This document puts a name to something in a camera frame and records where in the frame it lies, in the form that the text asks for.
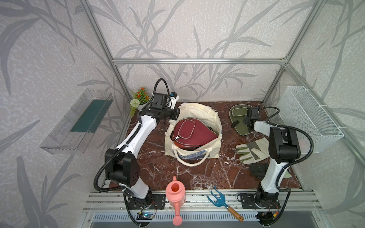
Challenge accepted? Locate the olive green paddle case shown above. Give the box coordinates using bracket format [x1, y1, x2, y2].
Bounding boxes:
[229, 104, 252, 136]

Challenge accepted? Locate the maroon paddle case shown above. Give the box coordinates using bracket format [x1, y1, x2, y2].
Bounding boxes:
[171, 118, 218, 151]

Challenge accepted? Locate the cream canvas tote bag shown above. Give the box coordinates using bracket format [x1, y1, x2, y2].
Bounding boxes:
[164, 103, 222, 167]

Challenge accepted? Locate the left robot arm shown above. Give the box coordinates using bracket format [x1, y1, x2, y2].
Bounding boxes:
[94, 92, 180, 199]

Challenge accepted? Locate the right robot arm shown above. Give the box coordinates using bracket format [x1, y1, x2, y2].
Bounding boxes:
[244, 107, 314, 194]

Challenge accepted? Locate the potted plant white pot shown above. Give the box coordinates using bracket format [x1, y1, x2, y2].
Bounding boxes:
[130, 87, 150, 117]

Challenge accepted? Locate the grey green gardening glove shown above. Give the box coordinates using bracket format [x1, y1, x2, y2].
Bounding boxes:
[234, 138, 270, 165]

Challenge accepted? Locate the black green gardening glove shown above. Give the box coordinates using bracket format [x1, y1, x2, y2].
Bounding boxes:
[249, 163, 269, 181]

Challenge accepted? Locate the pink watering can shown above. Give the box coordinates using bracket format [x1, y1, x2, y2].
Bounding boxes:
[165, 176, 186, 226]

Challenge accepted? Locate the teal garden hand fork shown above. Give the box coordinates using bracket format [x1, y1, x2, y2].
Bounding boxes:
[207, 186, 244, 222]

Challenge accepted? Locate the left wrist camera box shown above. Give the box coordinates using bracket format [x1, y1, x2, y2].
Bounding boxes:
[169, 92, 179, 110]

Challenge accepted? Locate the white wire mesh basket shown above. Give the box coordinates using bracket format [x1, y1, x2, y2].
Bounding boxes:
[277, 85, 344, 154]

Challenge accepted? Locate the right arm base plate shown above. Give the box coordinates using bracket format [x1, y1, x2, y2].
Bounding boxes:
[237, 192, 281, 210]

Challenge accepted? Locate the clear acrylic wall shelf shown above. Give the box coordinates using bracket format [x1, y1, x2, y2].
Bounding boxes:
[40, 89, 114, 155]

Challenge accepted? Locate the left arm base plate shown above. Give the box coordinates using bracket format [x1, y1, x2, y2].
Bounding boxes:
[127, 193, 166, 210]

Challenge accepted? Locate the aluminium front rail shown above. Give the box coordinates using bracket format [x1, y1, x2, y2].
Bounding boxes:
[82, 189, 323, 212]

